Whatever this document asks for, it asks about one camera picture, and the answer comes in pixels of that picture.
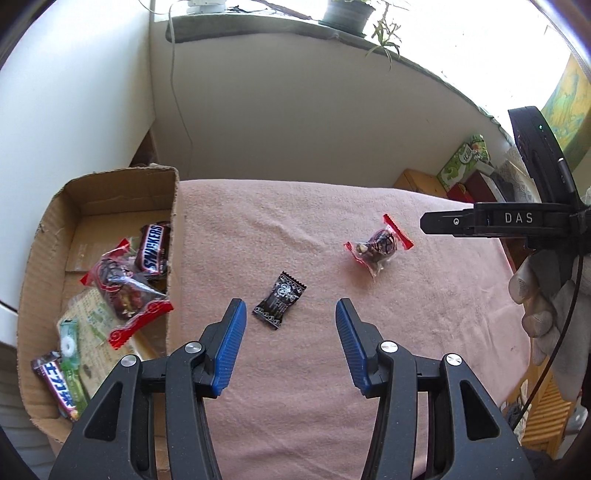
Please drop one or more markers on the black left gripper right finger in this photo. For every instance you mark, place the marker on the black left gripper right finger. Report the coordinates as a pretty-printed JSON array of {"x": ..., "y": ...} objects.
[{"x": 459, "y": 222}]

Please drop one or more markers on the brown Snickers bar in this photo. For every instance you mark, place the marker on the brown Snickers bar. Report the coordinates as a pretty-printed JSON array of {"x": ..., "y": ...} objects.
[{"x": 151, "y": 257}]

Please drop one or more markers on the black candy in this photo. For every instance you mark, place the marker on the black candy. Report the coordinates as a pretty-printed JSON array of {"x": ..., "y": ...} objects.
[{"x": 285, "y": 292}]

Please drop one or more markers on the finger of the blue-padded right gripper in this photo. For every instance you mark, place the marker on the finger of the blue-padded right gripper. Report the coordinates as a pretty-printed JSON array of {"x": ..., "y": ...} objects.
[{"x": 468, "y": 438}]

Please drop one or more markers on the cracker pack in clear bag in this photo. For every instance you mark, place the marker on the cracker pack in clear bag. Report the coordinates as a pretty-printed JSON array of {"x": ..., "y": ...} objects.
[{"x": 84, "y": 328}]

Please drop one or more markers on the white power strip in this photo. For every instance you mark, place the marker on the white power strip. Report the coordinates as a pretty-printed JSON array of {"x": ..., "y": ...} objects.
[{"x": 205, "y": 6}]

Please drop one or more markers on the brown cardboard box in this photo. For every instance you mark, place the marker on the brown cardboard box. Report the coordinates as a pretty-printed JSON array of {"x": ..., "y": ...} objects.
[{"x": 87, "y": 218}]

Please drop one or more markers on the black tracker mount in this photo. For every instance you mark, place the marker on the black tracker mount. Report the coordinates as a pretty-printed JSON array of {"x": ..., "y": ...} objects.
[{"x": 543, "y": 157}]

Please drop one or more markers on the white gloved hand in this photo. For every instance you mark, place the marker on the white gloved hand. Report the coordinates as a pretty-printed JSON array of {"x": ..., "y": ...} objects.
[{"x": 557, "y": 316}]

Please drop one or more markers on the red date snack pack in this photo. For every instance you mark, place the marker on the red date snack pack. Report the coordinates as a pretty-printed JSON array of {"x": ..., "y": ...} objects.
[
  {"x": 126, "y": 292},
  {"x": 376, "y": 252}
]

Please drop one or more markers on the purple-wrapped chocolate bar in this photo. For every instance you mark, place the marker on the purple-wrapped chocolate bar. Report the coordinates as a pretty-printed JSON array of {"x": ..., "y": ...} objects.
[{"x": 47, "y": 367}]

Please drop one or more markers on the pink table cloth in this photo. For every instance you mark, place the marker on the pink table cloth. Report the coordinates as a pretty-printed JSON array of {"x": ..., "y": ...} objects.
[{"x": 291, "y": 410}]

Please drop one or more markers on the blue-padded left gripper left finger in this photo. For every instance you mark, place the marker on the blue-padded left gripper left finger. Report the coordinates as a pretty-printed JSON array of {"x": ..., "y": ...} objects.
[{"x": 114, "y": 439}]

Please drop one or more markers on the potted plant dark pot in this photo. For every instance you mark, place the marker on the potted plant dark pot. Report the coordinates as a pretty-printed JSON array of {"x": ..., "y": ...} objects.
[{"x": 371, "y": 21}]

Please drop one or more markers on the green mint ring candy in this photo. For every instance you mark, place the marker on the green mint ring candy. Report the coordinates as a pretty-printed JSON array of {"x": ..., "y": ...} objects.
[{"x": 70, "y": 363}]

